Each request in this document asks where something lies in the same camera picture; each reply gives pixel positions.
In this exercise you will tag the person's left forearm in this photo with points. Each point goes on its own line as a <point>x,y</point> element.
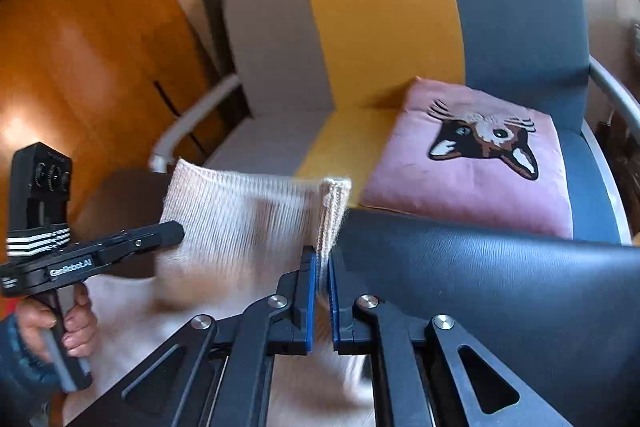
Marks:
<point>15,377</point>

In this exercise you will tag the person's left hand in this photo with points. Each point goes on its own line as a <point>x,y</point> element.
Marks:
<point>82,327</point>

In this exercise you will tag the grey yellow blue sofa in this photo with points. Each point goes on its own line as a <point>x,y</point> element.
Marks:
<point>380,17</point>

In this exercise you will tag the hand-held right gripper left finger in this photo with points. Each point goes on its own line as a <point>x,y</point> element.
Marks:
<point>312,302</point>

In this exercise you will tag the beige knit sweater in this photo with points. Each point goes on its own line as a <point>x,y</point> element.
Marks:
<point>235,212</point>

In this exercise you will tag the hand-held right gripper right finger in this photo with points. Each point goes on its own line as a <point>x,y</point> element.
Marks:
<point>334,302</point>

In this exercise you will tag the pink cat print pillow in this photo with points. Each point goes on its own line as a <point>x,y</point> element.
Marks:
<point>425,177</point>

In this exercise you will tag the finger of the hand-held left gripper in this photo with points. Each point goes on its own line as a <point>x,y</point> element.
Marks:
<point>150,237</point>

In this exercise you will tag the orange wooden wardrobe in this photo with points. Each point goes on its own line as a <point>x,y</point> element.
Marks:
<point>75,57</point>

